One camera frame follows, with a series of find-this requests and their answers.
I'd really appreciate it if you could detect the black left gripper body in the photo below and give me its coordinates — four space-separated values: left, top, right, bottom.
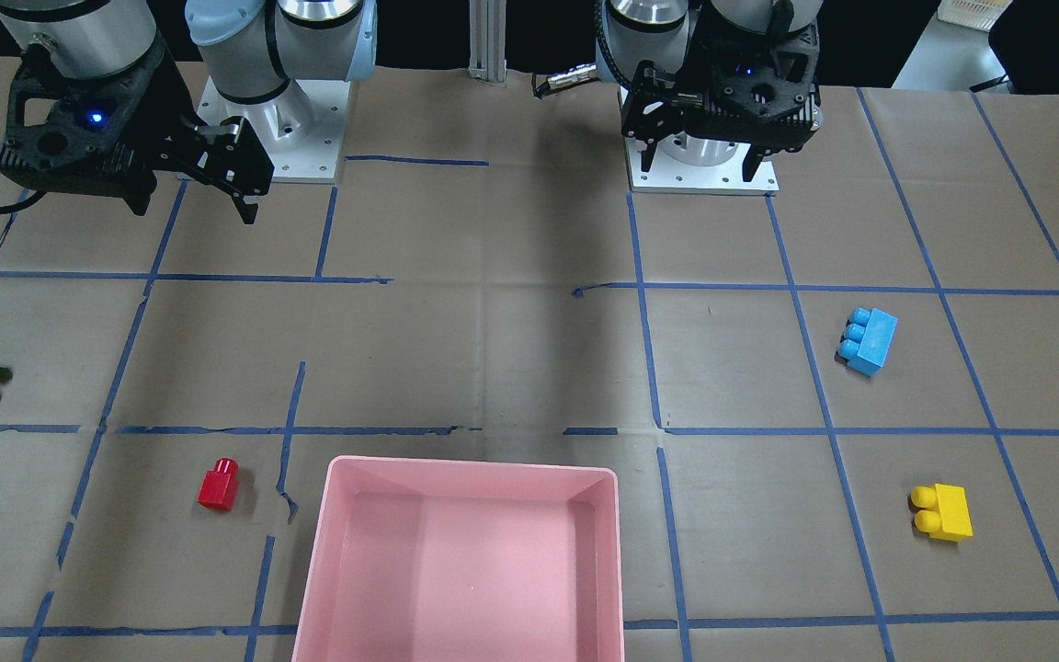
621 24 821 162

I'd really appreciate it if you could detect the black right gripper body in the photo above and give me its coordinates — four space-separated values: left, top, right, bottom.
0 41 274 215

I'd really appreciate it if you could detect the blue toy block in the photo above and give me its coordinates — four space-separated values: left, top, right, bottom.
837 307 898 377

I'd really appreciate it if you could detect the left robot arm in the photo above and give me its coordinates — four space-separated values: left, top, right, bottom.
594 1 823 187

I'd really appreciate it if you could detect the pink plastic box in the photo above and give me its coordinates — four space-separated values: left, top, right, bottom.
291 455 625 661

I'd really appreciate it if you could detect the red toy block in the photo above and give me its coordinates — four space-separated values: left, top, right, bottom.
195 457 240 512

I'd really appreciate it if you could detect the yellow toy block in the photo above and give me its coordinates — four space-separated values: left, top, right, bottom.
909 483 974 543

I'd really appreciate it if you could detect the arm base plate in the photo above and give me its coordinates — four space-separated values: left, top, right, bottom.
198 79 356 185
623 131 780 196

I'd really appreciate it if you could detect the aluminium frame post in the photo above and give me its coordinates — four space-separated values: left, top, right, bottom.
468 0 507 86

